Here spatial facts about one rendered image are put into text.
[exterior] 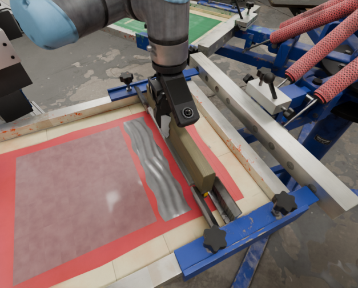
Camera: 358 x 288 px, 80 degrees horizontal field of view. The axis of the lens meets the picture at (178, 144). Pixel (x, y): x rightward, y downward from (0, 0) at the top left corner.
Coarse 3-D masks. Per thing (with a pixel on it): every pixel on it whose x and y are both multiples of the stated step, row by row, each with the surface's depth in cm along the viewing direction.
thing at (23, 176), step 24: (120, 120) 71; (144, 120) 71; (48, 144) 64; (72, 144) 64; (96, 144) 64; (120, 144) 64; (0, 168) 59; (24, 168) 59; (48, 168) 59; (72, 168) 59; (96, 168) 59; (120, 168) 59; (0, 192) 54; (24, 192) 54; (48, 192) 54
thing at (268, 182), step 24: (144, 96) 75; (192, 96) 75; (24, 120) 66; (48, 120) 66; (72, 120) 70; (216, 120) 66; (240, 144) 60; (264, 168) 54; (264, 192) 53; (288, 192) 50; (168, 264) 41
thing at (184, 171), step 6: (150, 108) 66; (150, 114) 64; (156, 126) 61; (168, 138) 57; (168, 144) 56; (174, 150) 55; (174, 156) 54; (180, 162) 52; (180, 168) 51; (186, 174) 50; (186, 180) 50; (192, 180) 49
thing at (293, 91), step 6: (294, 84) 69; (282, 90) 67; (288, 90) 67; (294, 90) 67; (300, 90) 67; (288, 96) 65; (294, 96) 65; (300, 96) 65; (294, 102) 66; (300, 102) 68; (288, 108) 68; (270, 114) 65
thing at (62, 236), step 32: (64, 192) 54; (96, 192) 54; (128, 192) 54; (0, 224) 49; (32, 224) 49; (64, 224) 49; (96, 224) 49; (128, 224) 49; (160, 224) 49; (0, 256) 45; (32, 256) 45; (64, 256) 45; (96, 256) 45
